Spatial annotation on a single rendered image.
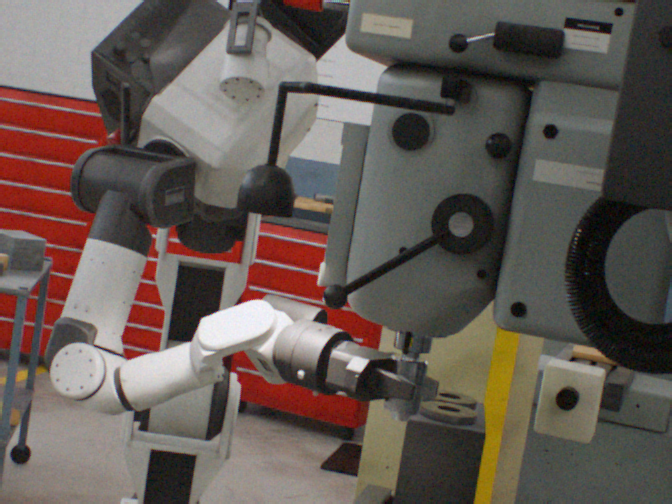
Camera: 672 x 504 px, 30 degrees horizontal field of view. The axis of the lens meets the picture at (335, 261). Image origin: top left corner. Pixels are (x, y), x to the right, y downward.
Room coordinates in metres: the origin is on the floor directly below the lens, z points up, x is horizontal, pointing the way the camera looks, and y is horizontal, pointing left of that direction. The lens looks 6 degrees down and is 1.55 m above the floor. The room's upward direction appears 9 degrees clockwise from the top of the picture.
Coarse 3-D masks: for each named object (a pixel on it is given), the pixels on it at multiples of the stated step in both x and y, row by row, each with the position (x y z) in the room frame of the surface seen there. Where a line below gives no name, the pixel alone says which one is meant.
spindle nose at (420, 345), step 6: (396, 336) 1.57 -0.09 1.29; (402, 336) 1.56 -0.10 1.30; (414, 336) 1.56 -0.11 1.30; (396, 342) 1.57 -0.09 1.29; (402, 342) 1.56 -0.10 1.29; (414, 342) 1.56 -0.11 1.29; (420, 342) 1.56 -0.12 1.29; (426, 342) 1.56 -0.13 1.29; (402, 348) 1.56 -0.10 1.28; (414, 348) 1.56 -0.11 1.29; (420, 348) 1.56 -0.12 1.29; (426, 348) 1.56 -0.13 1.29
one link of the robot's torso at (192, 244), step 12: (240, 216) 2.16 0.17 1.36; (180, 228) 2.23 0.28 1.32; (192, 228) 2.20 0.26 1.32; (204, 228) 2.19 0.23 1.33; (216, 228) 2.19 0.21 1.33; (180, 240) 2.25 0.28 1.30; (192, 240) 2.24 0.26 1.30; (204, 240) 2.24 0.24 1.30; (216, 240) 2.23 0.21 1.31; (228, 240) 2.23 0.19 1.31; (204, 252) 2.28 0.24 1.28; (216, 252) 2.27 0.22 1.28
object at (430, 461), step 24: (432, 408) 1.91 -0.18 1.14; (456, 408) 1.94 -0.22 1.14; (480, 408) 2.03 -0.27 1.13; (408, 432) 1.87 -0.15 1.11; (432, 432) 1.87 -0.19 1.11; (456, 432) 1.86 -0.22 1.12; (480, 432) 1.86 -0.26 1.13; (408, 456) 1.87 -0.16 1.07; (432, 456) 1.86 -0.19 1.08; (456, 456) 1.86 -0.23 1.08; (480, 456) 1.86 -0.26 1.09; (408, 480) 1.87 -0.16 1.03; (432, 480) 1.86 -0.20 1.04; (456, 480) 1.86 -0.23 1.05
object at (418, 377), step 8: (392, 368) 1.57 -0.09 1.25; (400, 368) 1.56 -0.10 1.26; (400, 376) 1.56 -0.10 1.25; (408, 376) 1.56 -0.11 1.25; (416, 376) 1.56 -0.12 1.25; (424, 376) 1.57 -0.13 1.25; (416, 384) 1.56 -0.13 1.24; (424, 384) 1.57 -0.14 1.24; (416, 392) 1.56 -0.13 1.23; (392, 400) 1.56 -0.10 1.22; (400, 400) 1.56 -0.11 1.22; (416, 400) 1.56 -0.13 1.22; (392, 408) 1.56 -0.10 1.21; (400, 408) 1.56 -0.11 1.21; (408, 408) 1.56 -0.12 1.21; (416, 408) 1.56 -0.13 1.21
